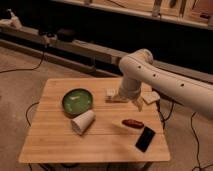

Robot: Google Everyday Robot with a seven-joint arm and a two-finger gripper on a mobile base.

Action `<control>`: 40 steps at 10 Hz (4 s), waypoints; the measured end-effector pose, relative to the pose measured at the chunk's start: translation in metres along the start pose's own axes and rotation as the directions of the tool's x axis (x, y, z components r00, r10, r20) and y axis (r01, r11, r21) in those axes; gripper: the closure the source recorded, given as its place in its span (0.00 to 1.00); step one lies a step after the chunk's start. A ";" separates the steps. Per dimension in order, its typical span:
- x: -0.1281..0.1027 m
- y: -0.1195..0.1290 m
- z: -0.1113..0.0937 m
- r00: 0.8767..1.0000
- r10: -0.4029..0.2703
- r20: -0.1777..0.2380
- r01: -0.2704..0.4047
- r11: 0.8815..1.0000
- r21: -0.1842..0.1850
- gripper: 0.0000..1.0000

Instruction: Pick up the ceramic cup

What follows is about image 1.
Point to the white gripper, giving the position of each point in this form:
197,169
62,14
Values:
125,95

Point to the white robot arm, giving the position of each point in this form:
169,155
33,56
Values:
137,68

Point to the white sponge block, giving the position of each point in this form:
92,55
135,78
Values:
150,97

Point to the brown sausage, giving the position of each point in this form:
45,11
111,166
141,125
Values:
133,123

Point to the black smartphone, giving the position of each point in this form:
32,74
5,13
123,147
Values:
145,139

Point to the wooden table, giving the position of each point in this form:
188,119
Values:
51,139

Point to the black box on ledge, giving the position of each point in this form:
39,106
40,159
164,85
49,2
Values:
66,35

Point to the white object on ledge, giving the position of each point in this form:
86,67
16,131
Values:
13,21

